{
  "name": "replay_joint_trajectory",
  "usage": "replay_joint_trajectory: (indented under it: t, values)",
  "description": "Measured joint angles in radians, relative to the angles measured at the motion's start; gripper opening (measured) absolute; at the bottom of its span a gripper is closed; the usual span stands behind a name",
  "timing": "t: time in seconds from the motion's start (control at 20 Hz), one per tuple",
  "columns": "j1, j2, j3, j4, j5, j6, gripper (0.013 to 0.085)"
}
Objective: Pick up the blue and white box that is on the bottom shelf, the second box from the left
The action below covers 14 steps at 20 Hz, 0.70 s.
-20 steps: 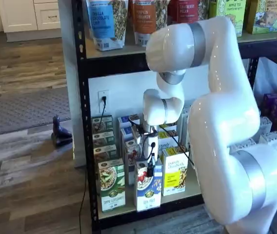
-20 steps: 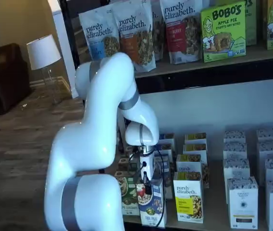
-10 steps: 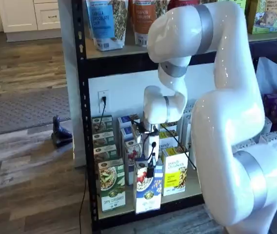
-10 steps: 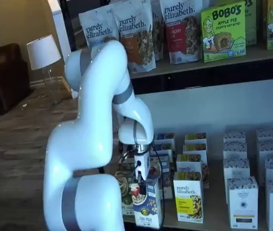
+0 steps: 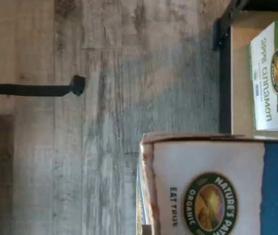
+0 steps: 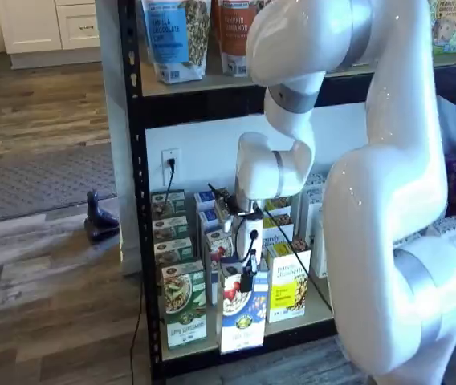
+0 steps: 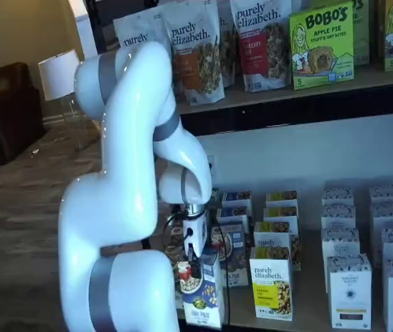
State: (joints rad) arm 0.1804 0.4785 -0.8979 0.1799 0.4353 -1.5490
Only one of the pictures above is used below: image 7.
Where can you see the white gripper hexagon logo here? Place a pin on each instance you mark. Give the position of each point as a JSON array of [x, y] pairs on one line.
[[194, 231]]

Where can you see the blue white flax cereal box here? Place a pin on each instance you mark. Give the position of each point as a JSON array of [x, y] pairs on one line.
[[234, 215], [201, 304], [237, 249], [237, 200]]

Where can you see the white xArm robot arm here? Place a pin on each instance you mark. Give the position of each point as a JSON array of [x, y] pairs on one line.
[[120, 155]]

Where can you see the yellow purely elizabeth box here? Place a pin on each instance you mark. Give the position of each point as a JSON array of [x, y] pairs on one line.
[[281, 214], [281, 198], [271, 287], [272, 238]]

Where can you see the wooden shelf board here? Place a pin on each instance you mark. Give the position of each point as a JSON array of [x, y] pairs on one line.
[[269, 97], [309, 276]]

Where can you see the green Bobo's apple pie box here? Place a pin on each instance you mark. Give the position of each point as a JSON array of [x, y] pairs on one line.
[[321, 48]]

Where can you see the small white floor scrap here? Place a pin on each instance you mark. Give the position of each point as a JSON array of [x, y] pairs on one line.
[[34, 151]]

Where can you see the orange purely elizabeth granola bag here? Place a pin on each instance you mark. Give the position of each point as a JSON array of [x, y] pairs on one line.
[[200, 69]]

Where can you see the red purely elizabeth granola bag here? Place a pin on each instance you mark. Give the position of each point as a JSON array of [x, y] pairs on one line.
[[265, 52]]

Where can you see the dark brown armchair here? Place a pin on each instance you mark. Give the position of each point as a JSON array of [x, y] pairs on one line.
[[9, 114]]

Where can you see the blue purely elizabeth granola bag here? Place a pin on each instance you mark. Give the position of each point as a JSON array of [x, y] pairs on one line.
[[137, 31]]

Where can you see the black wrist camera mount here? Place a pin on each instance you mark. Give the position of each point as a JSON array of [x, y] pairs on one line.
[[211, 221]]

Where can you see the white wall outlet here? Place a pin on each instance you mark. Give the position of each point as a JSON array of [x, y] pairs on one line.
[[212, 160]]

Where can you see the black metal shelving frame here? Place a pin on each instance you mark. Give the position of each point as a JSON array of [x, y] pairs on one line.
[[286, 117]]

